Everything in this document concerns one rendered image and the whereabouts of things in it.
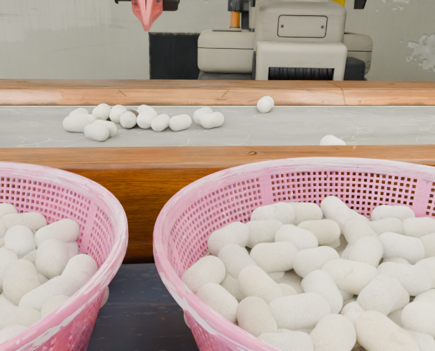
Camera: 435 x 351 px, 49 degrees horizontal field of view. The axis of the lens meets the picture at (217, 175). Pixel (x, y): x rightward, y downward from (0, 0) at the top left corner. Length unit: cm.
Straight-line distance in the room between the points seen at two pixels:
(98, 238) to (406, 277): 19
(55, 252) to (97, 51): 246
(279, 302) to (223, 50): 129
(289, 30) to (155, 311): 99
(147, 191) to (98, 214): 8
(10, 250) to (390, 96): 65
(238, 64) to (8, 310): 131
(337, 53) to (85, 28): 176
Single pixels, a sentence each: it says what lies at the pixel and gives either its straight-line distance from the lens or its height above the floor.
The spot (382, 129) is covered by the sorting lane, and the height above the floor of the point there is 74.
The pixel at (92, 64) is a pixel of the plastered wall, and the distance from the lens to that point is 276.
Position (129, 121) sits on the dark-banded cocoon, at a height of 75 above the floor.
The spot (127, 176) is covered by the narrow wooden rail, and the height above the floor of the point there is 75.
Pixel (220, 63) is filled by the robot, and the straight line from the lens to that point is 151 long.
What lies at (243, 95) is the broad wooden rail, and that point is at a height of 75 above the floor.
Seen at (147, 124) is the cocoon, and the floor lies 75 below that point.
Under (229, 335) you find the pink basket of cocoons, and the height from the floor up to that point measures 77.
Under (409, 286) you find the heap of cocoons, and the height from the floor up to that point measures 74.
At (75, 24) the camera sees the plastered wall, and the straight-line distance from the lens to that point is 276.
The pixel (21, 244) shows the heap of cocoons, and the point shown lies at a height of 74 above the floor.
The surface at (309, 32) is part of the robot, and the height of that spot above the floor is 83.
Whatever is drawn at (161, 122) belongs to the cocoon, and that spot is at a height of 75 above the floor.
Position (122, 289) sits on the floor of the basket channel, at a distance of 39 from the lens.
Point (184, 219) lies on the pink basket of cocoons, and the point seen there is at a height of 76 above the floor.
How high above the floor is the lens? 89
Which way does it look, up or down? 19 degrees down
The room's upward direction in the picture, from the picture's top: 1 degrees clockwise
